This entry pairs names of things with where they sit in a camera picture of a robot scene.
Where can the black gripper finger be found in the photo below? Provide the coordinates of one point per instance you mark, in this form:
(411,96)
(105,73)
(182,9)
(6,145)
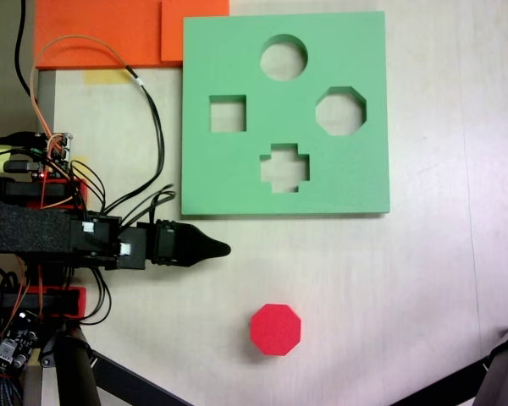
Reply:
(203,249)

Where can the red octagonal pillar block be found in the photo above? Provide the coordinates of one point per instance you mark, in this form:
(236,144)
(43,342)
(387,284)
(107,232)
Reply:
(275,330)

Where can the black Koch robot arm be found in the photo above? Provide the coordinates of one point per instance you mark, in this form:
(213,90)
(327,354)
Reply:
(25,228)

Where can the large orange foam block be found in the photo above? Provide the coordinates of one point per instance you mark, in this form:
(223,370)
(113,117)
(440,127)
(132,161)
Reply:
(97,29)

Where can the green shape sorter board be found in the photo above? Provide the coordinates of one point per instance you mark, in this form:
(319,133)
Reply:
(288,199)

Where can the yellow tape piece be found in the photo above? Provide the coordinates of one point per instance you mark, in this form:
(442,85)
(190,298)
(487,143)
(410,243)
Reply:
(106,77)
(81,162)

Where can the thin black tripod strut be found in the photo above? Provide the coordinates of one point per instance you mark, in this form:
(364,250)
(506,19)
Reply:
(135,380)
(448,387)

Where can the thick black tripod leg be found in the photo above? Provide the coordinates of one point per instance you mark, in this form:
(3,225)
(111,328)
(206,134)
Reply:
(74,372)

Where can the black plug connector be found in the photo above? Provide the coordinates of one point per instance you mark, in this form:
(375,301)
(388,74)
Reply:
(21,166)

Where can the black power converter board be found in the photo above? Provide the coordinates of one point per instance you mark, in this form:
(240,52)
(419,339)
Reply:
(14,338)

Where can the grey black tripod leg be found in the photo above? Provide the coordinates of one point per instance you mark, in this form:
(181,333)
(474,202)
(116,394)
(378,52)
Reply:
(506,363)

